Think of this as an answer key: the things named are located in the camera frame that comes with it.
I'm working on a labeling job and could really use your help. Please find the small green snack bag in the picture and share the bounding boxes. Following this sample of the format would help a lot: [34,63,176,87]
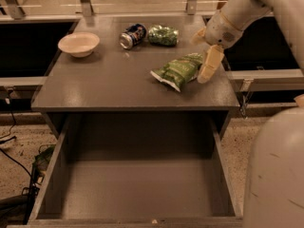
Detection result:
[147,25,179,47]

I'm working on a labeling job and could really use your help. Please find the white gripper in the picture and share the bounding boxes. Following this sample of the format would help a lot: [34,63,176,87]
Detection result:
[191,11,243,84]

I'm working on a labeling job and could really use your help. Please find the white bowl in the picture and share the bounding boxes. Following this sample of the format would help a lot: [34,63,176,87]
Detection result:
[58,32,100,58]

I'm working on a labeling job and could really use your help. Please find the blue soda can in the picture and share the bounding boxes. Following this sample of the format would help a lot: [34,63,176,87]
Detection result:
[120,24,146,49]

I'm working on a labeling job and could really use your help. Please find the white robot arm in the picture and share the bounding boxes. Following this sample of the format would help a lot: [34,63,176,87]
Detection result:
[192,0,304,228]

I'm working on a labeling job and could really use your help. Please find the black cable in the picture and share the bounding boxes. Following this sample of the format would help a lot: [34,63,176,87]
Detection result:
[0,88,33,179]

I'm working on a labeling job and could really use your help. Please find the green bag on floor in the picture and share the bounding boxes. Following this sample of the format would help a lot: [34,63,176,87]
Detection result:
[32,144,55,176]

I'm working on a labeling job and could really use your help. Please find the grey cabinet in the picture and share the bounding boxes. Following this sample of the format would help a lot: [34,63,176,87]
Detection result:
[30,14,240,141]

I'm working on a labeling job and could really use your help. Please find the open grey top drawer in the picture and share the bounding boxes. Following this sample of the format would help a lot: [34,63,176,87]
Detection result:
[10,112,242,228]

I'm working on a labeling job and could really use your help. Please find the green jalapeno chip bag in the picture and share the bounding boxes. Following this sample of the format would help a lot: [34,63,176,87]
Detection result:
[150,53,204,92]

